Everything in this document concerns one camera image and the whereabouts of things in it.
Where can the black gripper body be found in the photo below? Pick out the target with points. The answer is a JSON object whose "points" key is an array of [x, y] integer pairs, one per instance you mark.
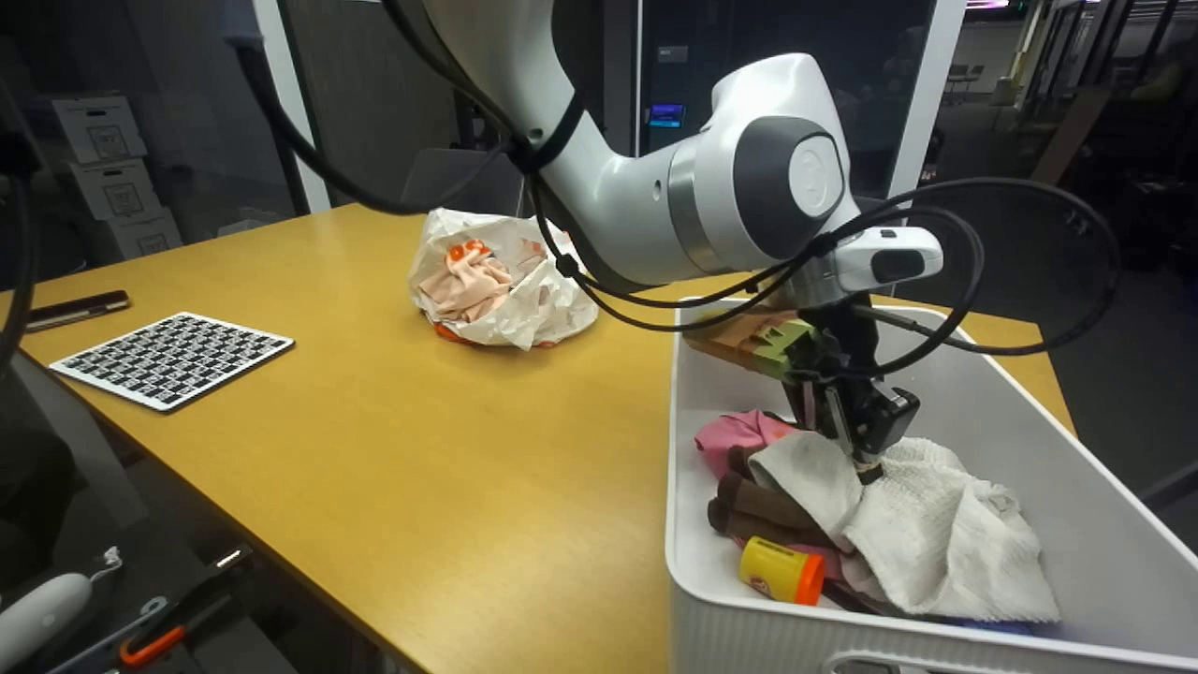
{"points": [[837, 342]]}

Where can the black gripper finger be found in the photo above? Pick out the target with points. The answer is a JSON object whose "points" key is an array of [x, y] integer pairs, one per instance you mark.
{"points": [[890, 417], [828, 417]]}

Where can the white terry towel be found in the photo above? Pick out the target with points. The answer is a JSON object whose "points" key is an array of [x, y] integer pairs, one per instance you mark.
{"points": [[947, 538]]}

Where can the white orange printed plastic bag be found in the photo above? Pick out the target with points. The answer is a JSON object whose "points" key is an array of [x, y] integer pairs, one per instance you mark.
{"points": [[500, 283]]}

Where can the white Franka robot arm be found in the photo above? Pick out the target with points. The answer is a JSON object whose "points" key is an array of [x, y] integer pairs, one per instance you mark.
{"points": [[699, 188]]}

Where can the white plastic basket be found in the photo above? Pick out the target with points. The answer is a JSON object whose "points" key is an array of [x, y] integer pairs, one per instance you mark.
{"points": [[1124, 548]]}

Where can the brown cloth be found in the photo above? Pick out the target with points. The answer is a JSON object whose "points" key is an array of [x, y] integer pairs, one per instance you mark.
{"points": [[762, 507]]}

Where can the yellow tub with orange lid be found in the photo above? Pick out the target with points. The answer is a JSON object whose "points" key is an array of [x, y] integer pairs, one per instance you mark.
{"points": [[778, 569]]}

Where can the small blue lit display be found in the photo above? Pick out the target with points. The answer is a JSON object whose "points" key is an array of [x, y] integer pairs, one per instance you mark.
{"points": [[665, 122]]}

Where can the black white checkerboard card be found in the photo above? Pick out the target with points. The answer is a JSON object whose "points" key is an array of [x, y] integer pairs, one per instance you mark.
{"points": [[173, 359]]}

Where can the orange black bar clamp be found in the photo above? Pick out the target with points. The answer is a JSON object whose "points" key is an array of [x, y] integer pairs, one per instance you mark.
{"points": [[187, 619]]}

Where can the white cardboard box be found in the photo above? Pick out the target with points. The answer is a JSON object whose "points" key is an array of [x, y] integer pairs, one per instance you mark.
{"points": [[117, 188], [100, 127], [141, 232]]}

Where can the grey metal tool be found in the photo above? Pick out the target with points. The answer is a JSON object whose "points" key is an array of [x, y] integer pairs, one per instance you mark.
{"points": [[112, 638]]}

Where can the black marker pen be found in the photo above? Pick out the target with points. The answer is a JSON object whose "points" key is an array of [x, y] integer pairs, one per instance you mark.
{"points": [[77, 308]]}

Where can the white window frame post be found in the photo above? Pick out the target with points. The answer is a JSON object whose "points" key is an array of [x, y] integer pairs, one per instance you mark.
{"points": [[929, 76], [291, 99]]}

